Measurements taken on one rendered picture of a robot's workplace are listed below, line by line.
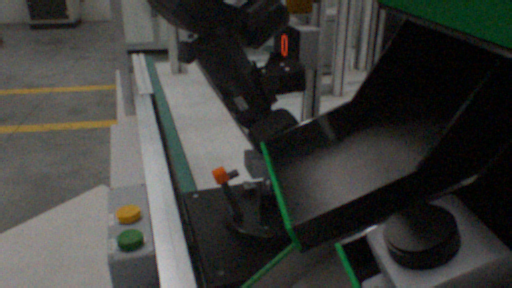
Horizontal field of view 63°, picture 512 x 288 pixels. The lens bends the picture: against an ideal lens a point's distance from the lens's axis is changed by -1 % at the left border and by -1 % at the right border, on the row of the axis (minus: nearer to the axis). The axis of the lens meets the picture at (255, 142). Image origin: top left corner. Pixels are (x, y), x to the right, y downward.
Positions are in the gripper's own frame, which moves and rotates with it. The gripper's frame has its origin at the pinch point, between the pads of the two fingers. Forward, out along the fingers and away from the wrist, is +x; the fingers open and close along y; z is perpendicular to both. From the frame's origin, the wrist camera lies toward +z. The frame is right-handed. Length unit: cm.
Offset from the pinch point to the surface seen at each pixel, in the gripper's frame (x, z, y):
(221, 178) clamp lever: 0.2, -9.6, -1.0
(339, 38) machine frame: 30, 42, 78
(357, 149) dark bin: -10.1, 3.7, -25.9
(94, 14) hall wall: 50, -108, 814
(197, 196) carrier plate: 7.1, -16.2, 9.7
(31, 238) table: 1, -49, 22
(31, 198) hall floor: 53, -129, 187
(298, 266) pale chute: 2.0, -6.5, -21.4
